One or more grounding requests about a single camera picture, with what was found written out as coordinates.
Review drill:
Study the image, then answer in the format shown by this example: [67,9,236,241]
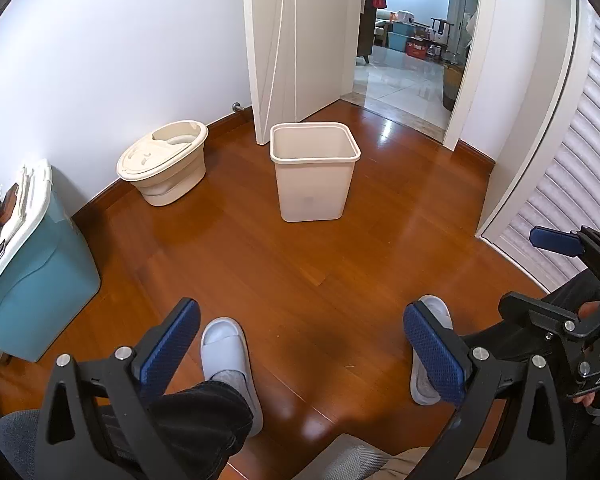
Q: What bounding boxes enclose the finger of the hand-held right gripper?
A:
[498,290,588,345]
[529,225,600,283]

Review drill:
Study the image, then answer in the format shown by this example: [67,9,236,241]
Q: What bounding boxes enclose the person's right hand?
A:
[570,300,600,409]

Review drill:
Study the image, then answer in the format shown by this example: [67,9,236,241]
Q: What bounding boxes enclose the blue storage box white lid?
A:
[0,159,102,364]

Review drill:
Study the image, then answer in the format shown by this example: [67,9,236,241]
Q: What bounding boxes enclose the beige plastic trash bin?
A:
[270,122,362,224]

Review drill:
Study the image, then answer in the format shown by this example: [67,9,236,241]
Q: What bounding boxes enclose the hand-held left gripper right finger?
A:
[403,300,569,480]

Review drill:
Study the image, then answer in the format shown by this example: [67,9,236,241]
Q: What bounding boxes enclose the white louvered closet door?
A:
[476,7,600,295]

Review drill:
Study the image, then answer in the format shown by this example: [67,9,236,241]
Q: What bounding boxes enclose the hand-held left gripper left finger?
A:
[32,297,203,480]

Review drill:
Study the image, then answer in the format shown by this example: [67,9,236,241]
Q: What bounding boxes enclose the grey chair seat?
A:
[0,407,397,480]

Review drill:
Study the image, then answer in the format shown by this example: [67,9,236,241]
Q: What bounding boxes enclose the pale blue slipper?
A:
[200,316,264,437]
[410,294,455,407]

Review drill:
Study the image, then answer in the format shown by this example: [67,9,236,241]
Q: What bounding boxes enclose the beige oval bucket with lid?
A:
[116,120,210,207]

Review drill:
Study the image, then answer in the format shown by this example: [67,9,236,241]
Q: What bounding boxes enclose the pale blue right slipper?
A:
[410,294,455,407]

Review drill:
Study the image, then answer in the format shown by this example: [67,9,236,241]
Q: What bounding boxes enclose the tan cloth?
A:
[387,444,487,480]

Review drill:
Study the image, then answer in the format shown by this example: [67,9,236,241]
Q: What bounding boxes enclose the dark wooden cabinet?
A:
[355,4,382,65]

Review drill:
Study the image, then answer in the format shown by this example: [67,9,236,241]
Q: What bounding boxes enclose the teal storage crate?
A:
[386,30,417,53]

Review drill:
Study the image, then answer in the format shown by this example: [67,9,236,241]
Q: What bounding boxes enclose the person's left leg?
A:
[97,379,255,480]

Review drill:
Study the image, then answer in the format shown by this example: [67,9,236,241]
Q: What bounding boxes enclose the dark wooden chair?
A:
[429,16,455,47]

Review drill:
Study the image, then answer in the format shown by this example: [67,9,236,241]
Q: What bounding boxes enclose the pale blue left slipper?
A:
[200,316,264,437]

